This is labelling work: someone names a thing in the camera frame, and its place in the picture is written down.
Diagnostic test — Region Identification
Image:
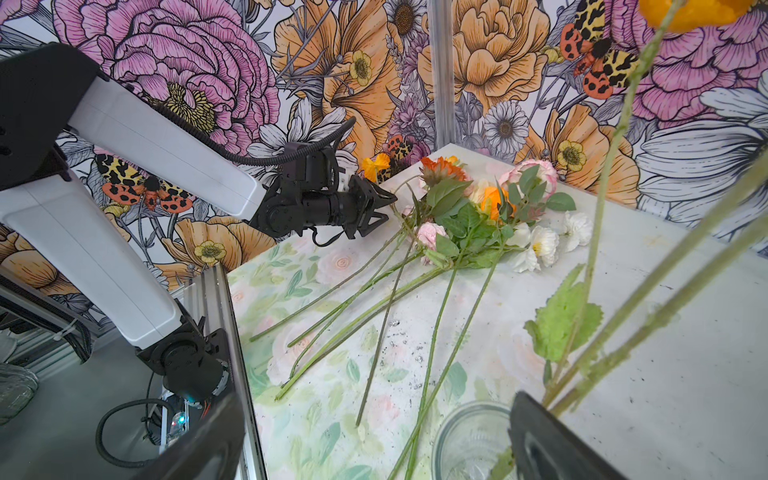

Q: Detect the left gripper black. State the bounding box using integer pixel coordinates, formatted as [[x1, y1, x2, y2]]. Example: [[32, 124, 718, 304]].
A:
[[249, 146, 397, 239]]

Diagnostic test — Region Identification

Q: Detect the pink white flower bunch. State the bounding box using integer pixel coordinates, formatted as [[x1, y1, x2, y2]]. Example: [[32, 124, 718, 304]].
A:
[[250, 156, 602, 479]]

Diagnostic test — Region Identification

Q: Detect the aluminium front rail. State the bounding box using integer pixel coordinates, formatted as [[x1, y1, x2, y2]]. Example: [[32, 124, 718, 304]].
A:
[[176, 266, 267, 479]]

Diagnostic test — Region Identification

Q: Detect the spare glass vase outside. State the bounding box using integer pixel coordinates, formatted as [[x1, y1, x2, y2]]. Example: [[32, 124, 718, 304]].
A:
[[0, 363, 39, 425]]

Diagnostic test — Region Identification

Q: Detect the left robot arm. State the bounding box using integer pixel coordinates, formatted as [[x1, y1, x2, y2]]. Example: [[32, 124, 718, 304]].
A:
[[1, 43, 395, 402]]

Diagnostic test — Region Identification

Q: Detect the yellow orange poppy stem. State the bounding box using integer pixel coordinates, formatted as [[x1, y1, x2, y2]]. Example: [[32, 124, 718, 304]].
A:
[[521, 0, 768, 480]]

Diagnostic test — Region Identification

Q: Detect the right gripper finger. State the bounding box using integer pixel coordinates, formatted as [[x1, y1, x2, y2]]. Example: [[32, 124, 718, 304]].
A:
[[509, 391, 625, 480]]

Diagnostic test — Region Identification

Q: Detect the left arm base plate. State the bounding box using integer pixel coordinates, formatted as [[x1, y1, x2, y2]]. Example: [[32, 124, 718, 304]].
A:
[[141, 388, 244, 455]]

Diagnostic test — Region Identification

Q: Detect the clear ribbed glass vase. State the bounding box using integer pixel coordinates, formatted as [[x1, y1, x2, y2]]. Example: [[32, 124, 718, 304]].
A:
[[431, 401, 511, 480]]

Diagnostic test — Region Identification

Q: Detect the orange marigold flower stem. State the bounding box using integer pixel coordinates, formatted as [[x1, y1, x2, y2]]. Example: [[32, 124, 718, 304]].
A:
[[360, 153, 471, 190]]

